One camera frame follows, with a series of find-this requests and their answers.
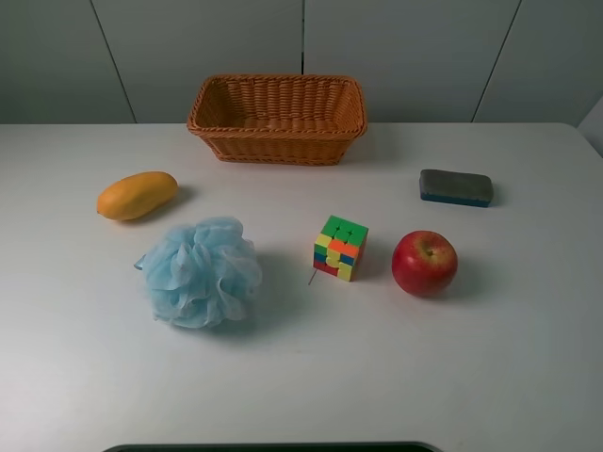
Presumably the multicoloured puzzle cube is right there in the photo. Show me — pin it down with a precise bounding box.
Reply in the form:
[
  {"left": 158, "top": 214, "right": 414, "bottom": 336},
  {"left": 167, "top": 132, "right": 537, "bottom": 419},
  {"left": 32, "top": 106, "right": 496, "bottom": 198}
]
[{"left": 313, "top": 216, "right": 368, "bottom": 282}]

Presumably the red apple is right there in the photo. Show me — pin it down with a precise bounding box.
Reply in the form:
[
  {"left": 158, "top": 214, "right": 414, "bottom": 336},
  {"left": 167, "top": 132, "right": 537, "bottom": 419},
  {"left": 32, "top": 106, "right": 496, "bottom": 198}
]
[{"left": 391, "top": 231, "right": 458, "bottom": 298}]

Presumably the grey and blue eraser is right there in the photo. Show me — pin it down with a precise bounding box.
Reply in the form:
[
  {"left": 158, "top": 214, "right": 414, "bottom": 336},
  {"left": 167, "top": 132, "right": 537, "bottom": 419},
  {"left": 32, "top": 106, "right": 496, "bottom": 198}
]
[{"left": 419, "top": 169, "right": 494, "bottom": 208}]

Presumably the blue mesh bath loofah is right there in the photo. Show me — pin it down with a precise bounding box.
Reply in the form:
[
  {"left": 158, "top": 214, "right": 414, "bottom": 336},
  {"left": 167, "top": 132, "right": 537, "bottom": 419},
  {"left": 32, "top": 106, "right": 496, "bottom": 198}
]
[{"left": 135, "top": 217, "right": 262, "bottom": 329}]

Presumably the orange wicker basket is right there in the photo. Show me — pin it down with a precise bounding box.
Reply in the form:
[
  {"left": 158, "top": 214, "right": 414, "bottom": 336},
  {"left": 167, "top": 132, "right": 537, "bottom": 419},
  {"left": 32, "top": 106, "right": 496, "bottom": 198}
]
[{"left": 187, "top": 74, "right": 367, "bottom": 166}]

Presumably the yellow mango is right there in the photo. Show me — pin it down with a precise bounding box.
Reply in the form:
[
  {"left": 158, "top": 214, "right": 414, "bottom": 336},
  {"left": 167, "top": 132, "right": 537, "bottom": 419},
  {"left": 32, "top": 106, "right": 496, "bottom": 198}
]
[{"left": 96, "top": 171, "right": 179, "bottom": 221}]

